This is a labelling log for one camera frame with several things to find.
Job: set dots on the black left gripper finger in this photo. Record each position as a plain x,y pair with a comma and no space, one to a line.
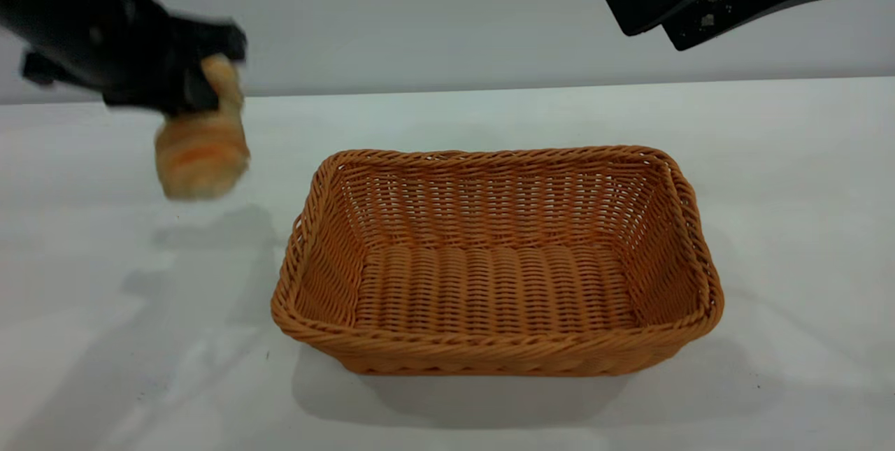
175,96
213,38

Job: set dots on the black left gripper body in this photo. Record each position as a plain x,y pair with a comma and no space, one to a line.
84,17

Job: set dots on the striped orange bread roll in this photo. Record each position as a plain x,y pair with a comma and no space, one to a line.
203,154

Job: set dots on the orange woven wicker basket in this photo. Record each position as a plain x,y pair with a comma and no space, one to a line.
496,290

